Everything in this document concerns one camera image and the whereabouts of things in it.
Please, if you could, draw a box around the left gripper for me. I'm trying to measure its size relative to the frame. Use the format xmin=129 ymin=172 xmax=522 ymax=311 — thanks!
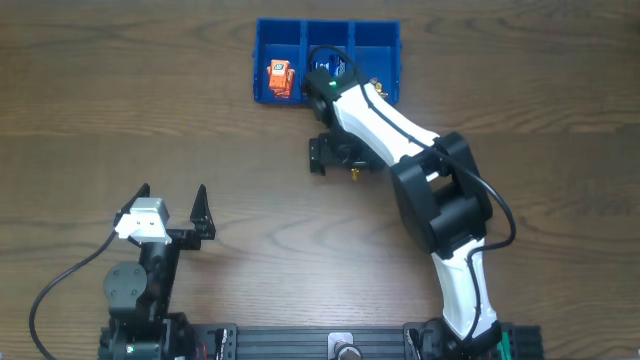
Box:
xmin=113 ymin=182 xmax=217 ymax=251

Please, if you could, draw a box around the blue tray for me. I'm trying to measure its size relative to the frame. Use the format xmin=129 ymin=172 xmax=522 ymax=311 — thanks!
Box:
xmin=252 ymin=18 xmax=403 ymax=108

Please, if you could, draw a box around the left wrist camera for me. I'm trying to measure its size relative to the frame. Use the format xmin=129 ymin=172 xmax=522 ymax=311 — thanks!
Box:
xmin=114 ymin=197 xmax=172 ymax=245

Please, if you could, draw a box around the black cable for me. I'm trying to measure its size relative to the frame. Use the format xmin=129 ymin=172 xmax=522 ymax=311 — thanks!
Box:
xmin=28 ymin=230 xmax=119 ymax=360
xmin=307 ymin=44 xmax=517 ymax=254

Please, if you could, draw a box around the mounting rail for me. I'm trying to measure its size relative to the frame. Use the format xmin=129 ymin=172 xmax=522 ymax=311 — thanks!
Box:
xmin=99 ymin=323 xmax=544 ymax=360

